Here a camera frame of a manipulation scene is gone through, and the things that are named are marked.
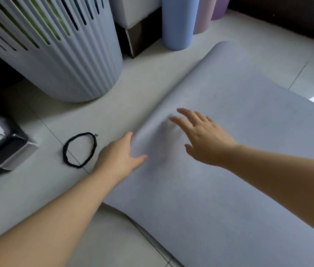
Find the black and white box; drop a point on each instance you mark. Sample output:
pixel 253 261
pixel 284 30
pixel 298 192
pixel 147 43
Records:
pixel 9 152

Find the person's left hand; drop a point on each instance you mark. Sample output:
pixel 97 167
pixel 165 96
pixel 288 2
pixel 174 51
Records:
pixel 115 158

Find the pink rolled mat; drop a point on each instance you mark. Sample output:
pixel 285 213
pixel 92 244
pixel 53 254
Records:
pixel 204 16

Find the person's right forearm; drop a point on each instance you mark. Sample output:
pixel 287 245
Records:
pixel 285 177

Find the person's right middle finger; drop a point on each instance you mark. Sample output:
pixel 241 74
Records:
pixel 188 113

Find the dark wooden skirting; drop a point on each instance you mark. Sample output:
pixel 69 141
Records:
pixel 285 16

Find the purple rolled mat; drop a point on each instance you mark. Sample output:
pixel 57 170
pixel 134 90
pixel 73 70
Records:
pixel 221 8

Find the grey floor mat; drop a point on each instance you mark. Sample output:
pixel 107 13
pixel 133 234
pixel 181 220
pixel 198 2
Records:
pixel 215 205

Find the blue rolled mat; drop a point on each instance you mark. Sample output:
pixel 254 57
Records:
pixel 178 24

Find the green cloth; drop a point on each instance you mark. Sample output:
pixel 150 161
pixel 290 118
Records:
pixel 62 24

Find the white ribbed laundry basket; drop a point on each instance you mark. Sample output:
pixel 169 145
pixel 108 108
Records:
pixel 76 66

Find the person's right thumb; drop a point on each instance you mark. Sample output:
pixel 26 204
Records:
pixel 191 150

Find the person's left thumb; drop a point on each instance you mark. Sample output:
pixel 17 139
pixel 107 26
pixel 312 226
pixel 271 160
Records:
pixel 139 160

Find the person's right hand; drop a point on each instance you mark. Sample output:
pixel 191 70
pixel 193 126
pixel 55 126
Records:
pixel 210 141

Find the person's left forearm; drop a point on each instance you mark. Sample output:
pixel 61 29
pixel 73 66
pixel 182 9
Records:
pixel 48 216

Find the white and brown cardboard box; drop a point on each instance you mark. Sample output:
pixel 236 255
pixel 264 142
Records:
pixel 134 11

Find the person's right little finger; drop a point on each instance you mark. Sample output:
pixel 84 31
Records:
pixel 210 120

